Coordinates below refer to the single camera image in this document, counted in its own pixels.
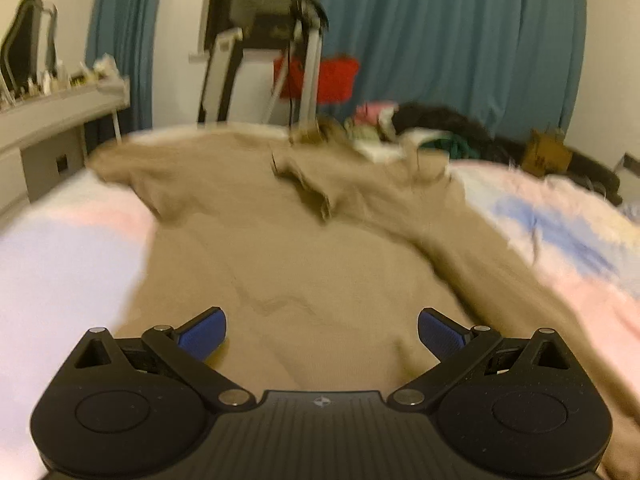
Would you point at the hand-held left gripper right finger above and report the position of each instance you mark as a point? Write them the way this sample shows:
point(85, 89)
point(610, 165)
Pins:
point(439, 332)

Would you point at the tan shirt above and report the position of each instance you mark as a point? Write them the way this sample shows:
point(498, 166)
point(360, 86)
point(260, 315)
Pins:
point(320, 260)

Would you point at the pink cloth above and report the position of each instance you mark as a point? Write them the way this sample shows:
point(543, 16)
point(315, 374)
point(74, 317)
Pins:
point(372, 111)

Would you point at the grey dressing table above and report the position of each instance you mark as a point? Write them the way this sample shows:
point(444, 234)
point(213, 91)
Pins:
point(50, 125)

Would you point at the red bag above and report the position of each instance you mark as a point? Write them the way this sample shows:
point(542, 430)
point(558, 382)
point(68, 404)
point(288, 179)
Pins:
point(325, 77)

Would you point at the teal curtain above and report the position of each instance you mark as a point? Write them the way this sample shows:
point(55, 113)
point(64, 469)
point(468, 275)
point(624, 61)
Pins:
point(125, 35)
point(452, 35)

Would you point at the small items on dressing table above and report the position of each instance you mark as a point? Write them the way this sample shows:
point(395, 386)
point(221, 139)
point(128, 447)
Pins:
point(60, 77)

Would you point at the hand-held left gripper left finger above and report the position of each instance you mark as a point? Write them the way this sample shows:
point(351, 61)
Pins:
point(202, 332)

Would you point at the pastel patterned bed blanket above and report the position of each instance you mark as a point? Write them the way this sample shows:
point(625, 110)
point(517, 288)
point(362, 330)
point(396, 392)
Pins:
point(60, 260)

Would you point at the pile of dark clothes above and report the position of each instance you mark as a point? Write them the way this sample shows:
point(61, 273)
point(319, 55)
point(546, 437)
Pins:
point(480, 130)

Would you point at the brown cardboard box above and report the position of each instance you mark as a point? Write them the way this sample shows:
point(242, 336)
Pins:
point(546, 155)

